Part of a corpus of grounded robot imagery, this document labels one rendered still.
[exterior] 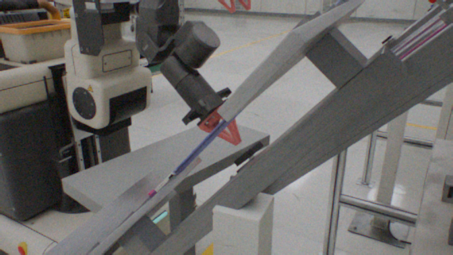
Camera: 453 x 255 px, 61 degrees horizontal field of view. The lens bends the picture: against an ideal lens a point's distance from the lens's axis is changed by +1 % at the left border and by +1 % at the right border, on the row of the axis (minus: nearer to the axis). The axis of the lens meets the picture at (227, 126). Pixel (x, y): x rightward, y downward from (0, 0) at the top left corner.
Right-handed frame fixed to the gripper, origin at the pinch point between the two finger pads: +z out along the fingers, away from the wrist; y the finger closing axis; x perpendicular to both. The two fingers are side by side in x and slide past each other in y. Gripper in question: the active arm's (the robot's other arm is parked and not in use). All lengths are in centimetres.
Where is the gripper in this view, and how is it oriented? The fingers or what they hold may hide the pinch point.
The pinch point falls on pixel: (236, 140)
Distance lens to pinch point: 71.5
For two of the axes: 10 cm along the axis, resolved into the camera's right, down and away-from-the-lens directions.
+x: -5.9, 5.6, 5.9
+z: 6.3, 7.7, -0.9
